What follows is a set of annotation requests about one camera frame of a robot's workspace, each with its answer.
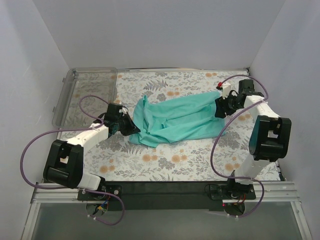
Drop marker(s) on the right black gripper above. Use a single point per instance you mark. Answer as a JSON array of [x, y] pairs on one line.
[[222, 106]]

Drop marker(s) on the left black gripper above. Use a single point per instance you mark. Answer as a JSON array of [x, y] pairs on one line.
[[126, 123]]

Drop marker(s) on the teal t shirt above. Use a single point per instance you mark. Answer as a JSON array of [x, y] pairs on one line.
[[184, 118]]

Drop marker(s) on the clear plastic bin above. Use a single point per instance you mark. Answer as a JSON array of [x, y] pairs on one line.
[[85, 92]]

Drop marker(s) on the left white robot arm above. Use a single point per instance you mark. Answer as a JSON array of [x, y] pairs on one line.
[[65, 161]]

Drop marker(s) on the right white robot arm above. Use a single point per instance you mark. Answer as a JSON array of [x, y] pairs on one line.
[[269, 140]]

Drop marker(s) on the floral table mat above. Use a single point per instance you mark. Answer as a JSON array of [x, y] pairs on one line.
[[116, 159]]

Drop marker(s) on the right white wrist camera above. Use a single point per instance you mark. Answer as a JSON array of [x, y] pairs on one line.
[[225, 89]]

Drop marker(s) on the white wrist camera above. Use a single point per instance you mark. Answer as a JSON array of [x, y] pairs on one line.
[[123, 110], [225, 89]]

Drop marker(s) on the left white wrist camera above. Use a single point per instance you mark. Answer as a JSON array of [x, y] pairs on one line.
[[123, 110]]

